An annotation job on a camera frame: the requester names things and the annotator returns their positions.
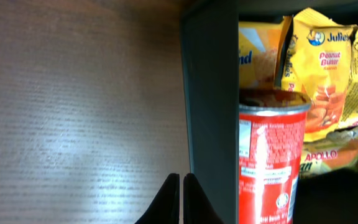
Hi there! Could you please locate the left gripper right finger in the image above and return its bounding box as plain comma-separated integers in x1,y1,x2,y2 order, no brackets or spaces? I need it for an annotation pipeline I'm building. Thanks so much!
183,173,224,224

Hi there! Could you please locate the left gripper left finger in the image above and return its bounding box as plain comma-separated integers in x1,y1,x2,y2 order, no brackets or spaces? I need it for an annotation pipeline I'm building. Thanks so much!
135,173,180,224

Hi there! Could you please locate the red Pringles can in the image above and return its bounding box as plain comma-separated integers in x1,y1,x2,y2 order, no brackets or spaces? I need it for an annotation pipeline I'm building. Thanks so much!
238,89,311,224

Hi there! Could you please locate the green yellow snack packet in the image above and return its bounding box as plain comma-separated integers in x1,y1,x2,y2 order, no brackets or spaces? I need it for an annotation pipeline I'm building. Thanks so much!
299,126,358,179

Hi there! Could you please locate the dark green box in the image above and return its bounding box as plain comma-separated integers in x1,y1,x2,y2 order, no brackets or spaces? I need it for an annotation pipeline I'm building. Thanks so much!
181,0,358,223

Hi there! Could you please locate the yellow orange biscuit packet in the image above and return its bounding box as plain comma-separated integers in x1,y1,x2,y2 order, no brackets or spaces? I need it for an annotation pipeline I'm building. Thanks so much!
281,8,358,142

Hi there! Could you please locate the small yellow snack packet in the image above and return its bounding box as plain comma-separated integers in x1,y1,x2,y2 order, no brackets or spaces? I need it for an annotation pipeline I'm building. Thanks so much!
238,16,292,89

